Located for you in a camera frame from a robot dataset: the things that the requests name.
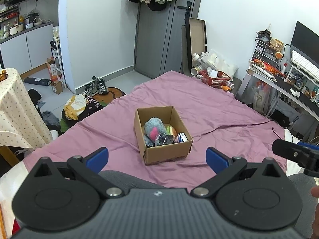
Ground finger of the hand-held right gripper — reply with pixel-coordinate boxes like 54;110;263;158
272;139;310;161
297;141;319;151

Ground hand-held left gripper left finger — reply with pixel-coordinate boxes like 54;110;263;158
32;147;125;198

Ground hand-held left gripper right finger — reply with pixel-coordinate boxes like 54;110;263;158
191;147;286;198

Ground brown cardboard box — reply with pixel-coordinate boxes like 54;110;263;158
134;106;194;165

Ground black fabric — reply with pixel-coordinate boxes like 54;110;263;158
154;133;175;147

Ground grey fluffy plush toy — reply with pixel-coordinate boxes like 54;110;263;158
144;117;167;142

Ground person's right hand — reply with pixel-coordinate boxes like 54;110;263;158
311;186;319;239

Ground black printed clothing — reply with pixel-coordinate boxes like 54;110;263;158
62;97;104;120

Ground white tote bag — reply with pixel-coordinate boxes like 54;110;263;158
253;86;270;113

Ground yellow and white bag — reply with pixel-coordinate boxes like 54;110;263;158
64;94;88;119

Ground white desk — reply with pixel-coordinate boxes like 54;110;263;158
245;59;319;140

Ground brown round mat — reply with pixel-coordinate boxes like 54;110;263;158
98;86;126;105

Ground pair of grey sneakers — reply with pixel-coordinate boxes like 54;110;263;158
83;76;109;96

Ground grey cushion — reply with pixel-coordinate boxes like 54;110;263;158
231;77;243;98

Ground red plastic basket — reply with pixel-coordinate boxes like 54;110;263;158
199;69;232;88

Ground small open cardboard box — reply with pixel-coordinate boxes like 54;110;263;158
51;79;63;95

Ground white keyboard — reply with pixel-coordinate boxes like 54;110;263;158
291;50;319;76

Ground black clothes on floor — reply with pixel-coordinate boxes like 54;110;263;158
27;89;43;105

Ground table with floral tablecloth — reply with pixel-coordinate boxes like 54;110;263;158
0;67;53;168

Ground white pillow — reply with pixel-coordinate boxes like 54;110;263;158
212;52;239;78

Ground dark flat bag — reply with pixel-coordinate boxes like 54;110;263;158
23;77;52;86

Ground clear drawer organizer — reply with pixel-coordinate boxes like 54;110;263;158
253;41;278;63

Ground clear plastic bag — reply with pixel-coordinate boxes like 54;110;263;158
199;51;220;71

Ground orange and white carton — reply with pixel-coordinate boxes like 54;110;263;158
47;57;57;81

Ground clear plastic bottle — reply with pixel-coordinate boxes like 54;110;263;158
192;53;204;68

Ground wicker basket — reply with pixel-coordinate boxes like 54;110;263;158
270;38;284;53

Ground black computer monitor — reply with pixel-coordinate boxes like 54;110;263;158
291;20;319;67

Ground white storage rack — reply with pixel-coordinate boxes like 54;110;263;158
51;26;67;89

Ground brown cardboard board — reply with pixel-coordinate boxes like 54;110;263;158
184;18;207;74

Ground white kitchen cabinet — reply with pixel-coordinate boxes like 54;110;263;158
0;22;54;75

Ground grey door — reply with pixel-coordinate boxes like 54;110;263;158
134;0;202;79

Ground white rice cooker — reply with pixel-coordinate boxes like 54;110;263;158
9;24;24;36

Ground black door handle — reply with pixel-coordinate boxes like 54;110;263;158
177;2;192;14

